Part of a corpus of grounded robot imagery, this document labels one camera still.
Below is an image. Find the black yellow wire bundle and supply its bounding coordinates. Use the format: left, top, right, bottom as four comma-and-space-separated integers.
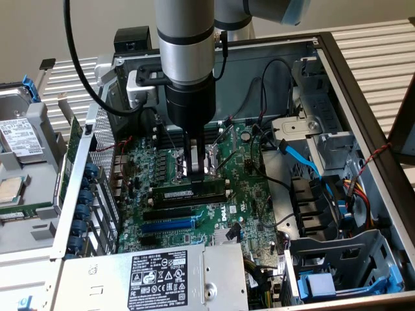
243, 255, 286, 311

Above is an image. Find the black plastic fan shroud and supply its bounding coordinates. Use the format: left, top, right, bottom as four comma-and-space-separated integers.
289, 176, 340, 242

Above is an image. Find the black camera cable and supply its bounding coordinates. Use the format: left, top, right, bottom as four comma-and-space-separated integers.
63, 0, 145, 117

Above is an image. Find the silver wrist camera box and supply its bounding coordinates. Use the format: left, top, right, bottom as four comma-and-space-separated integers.
125, 69, 160, 109

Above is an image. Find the long black curved wire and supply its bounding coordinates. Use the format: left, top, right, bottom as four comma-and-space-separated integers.
249, 122, 292, 192

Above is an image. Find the black angled connector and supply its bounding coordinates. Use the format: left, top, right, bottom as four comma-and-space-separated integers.
226, 222, 243, 241

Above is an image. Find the black slanting wire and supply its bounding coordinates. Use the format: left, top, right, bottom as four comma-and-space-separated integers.
231, 76, 262, 121

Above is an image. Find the blue flat SATA wire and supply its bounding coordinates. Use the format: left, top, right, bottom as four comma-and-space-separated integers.
277, 138, 337, 198

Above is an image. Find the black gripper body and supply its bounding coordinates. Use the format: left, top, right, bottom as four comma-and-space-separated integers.
165, 76, 217, 178

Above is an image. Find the metal port block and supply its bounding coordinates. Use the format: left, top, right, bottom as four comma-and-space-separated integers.
111, 174, 126, 199
111, 154, 130, 173

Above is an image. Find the grey disk bay cage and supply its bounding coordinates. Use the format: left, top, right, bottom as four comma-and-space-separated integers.
281, 228, 406, 307

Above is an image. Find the grey parts rack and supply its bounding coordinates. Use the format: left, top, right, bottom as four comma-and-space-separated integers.
0, 82, 67, 257

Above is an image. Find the long black expansion slot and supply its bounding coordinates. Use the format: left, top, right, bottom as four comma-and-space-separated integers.
143, 207, 193, 222

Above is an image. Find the short black wrist cable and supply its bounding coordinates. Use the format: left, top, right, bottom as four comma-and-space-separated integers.
213, 30, 230, 81

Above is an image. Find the silver socket cover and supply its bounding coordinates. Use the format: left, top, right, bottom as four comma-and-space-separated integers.
206, 124, 235, 172

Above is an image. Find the green Dell motherboard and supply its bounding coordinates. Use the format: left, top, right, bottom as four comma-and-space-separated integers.
116, 121, 287, 256

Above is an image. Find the silver disk bay cage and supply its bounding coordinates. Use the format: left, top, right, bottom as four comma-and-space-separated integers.
270, 56, 362, 178

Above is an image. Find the red black twisted wire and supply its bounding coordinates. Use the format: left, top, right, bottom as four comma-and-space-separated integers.
351, 142, 393, 195

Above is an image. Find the silver power supply box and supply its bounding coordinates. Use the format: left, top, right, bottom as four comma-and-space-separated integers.
51, 242, 250, 311

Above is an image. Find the open PC case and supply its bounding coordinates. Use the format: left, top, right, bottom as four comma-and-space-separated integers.
50, 31, 415, 311

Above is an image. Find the green RAM stick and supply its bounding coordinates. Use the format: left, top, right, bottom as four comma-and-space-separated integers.
151, 181, 227, 203
0, 201, 54, 223

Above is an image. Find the small blue plastic tab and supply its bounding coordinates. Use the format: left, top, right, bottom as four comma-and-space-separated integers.
18, 295, 35, 311

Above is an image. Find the black rating label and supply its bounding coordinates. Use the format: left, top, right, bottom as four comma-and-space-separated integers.
126, 249, 189, 311

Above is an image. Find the black arched wire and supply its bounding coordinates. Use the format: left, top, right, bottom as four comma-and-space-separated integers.
259, 58, 294, 126

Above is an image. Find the green graphics card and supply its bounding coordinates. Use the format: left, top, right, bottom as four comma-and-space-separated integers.
56, 92, 85, 208

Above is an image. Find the yellow red power wire bundle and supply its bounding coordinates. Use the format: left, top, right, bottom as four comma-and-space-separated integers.
343, 179, 375, 229

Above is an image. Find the thin red wire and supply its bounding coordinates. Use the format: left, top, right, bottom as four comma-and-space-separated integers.
96, 135, 134, 184

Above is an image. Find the silver CPU chip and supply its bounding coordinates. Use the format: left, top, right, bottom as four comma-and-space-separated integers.
0, 176, 24, 205

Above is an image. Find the silver finned heatsink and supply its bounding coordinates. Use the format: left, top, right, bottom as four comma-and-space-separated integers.
213, 228, 243, 246

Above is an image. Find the black box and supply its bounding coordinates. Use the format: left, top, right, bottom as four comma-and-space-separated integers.
113, 26, 152, 53

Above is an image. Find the black RAM slot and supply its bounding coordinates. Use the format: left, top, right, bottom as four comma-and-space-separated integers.
157, 135, 222, 144
150, 196, 230, 209
157, 126, 222, 135
157, 131, 222, 140

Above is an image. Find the silver hard disk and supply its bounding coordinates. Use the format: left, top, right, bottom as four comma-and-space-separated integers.
0, 86, 45, 163

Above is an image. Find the blue plastic bracket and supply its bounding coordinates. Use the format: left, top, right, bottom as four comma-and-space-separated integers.
21, 74, 42, 105

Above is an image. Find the blue expansion slot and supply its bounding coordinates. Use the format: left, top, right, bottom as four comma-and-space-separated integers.
141, 218, 196, 233

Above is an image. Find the blue disk carrier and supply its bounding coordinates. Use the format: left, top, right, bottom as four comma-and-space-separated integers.
296, 257, 405, 304

